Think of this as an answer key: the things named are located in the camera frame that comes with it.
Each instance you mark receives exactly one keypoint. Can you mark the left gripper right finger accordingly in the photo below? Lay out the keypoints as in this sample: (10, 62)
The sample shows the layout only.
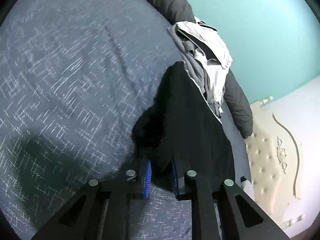
(228, 213)

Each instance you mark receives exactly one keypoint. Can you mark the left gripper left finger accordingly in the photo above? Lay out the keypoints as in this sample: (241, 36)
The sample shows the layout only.
(101, 208)

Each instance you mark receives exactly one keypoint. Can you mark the black sweater white trim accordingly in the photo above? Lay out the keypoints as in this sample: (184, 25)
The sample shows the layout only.
(180, 125)

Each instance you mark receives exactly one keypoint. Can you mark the folded lilac garment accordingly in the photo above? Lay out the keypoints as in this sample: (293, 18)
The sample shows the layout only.
(247, 186)

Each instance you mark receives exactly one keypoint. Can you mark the cream tufted headboard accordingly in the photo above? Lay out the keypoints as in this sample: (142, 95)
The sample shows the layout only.
(283, 154)

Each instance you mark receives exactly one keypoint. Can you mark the blue patterned bed sheet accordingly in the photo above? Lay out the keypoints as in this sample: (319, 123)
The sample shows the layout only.
(75, 77)

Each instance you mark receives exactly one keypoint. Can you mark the white garment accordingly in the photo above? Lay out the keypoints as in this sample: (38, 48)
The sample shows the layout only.
(216, 59)

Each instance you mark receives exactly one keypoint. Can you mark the grey sweatshirt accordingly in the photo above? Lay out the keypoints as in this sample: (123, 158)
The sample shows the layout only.
(195, 69)

